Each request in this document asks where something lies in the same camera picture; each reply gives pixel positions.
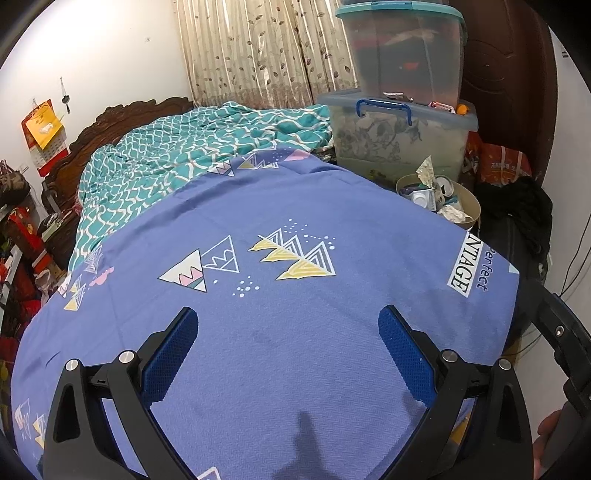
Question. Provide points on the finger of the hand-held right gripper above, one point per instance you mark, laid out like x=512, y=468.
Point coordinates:
x=561, y=337

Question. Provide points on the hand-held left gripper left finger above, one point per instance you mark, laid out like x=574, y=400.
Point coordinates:
x=171, y=350

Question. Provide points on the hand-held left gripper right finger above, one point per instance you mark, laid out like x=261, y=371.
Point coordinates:
x=406, y=350

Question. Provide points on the blue white packet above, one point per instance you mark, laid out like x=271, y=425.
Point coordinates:
x=418, y=196

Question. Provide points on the beige round bin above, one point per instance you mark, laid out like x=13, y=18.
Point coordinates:
x=468, y=203

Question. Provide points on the person's right hand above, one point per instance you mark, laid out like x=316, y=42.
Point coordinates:
x=549, y=429

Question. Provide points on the blue printed bedsheet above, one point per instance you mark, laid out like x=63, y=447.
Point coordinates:
x=277, y=300

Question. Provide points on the black cloth bag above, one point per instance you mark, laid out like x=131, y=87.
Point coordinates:
x=517, y=212

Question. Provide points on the dark wooden nightstand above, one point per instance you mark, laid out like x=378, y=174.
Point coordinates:
x=60, y=240

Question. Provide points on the silver drink can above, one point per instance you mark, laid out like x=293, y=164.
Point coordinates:
x=445, y=187

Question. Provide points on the grey metal shelf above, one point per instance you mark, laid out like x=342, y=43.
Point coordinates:
x=14, y=258

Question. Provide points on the orange red plastic bag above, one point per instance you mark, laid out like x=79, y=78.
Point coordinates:
x=501, y=161

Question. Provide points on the red gift bag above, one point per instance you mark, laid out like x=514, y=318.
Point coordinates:
x=21, y=230

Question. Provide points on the teal patterned quilt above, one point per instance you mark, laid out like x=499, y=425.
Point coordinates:
x=161, y=152

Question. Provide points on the brown handbag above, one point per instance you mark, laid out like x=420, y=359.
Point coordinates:
x=11, y=184

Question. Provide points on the carved wooden headboard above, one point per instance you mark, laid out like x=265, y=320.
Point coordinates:
x=115, y=115

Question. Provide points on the red white wrapper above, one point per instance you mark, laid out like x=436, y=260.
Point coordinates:
x=441, y=105

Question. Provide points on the small orange object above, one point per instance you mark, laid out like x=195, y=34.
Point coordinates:
x=463, y=109

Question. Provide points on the hanging key ornament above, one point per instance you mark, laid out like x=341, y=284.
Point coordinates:
x=65, y=99

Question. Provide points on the dark brown wooden door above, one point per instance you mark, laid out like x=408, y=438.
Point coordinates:
x=508, y=69

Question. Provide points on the clear storage box teal lid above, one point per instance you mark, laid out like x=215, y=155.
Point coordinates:
x=401, y=60

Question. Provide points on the beige leaf print curtain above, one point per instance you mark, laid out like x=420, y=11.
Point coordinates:
x=258, y=46

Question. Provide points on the red yellow wall calendar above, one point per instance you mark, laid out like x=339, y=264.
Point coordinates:
x=44, y=127

